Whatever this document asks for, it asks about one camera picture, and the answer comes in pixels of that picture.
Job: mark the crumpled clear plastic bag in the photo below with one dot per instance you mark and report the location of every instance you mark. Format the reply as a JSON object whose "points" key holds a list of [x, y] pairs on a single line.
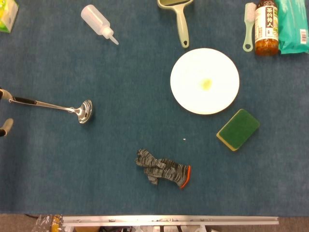
{"points": [[47, 223]]}

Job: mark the white round plate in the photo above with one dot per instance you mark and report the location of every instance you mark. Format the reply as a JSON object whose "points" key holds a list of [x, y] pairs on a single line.
{"points": [[193, 72]]}

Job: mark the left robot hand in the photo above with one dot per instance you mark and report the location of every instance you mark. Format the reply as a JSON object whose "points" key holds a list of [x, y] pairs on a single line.
{"points": [[7, 125]]}

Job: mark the blue carpet table mat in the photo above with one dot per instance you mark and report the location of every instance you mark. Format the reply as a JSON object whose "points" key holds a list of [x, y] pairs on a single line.
{"points": [[120, 84]]}

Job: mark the aluminium profile rail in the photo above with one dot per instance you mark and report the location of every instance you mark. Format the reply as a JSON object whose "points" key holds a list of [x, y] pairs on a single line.
{"points": [[169, 220]]}

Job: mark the green yellow sponge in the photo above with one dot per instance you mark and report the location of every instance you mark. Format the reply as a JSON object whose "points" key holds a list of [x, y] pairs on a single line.
{"points": [[237, 129]]}

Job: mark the translucent plastic squeeze bottle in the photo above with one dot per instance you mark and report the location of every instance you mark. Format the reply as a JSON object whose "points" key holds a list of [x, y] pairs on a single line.
{"points": [[95, 19]]}

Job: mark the tea bottle with label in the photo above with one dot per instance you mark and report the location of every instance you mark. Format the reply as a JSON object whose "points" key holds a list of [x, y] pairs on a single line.
{"points": [[266, 29]]}

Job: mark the teal plastic package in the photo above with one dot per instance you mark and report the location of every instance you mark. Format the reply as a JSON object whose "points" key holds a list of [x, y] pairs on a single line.
{"points": [[293, 24]]}

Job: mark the yellow green tissue pack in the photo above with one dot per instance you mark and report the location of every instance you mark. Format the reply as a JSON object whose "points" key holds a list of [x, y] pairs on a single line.
{"points": [[7, 14]]}

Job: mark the stainless steel ladle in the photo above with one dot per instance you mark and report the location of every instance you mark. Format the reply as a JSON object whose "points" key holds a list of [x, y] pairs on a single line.
{"points": [[84, 112]]}

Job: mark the grey striped work glove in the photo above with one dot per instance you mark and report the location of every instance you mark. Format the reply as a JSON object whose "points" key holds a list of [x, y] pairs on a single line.
{"points": [[166, 170]]}

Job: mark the light green scrubbing brush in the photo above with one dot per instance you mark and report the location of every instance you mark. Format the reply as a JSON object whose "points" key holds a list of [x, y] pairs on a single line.
{"points": [[248, 26]]}

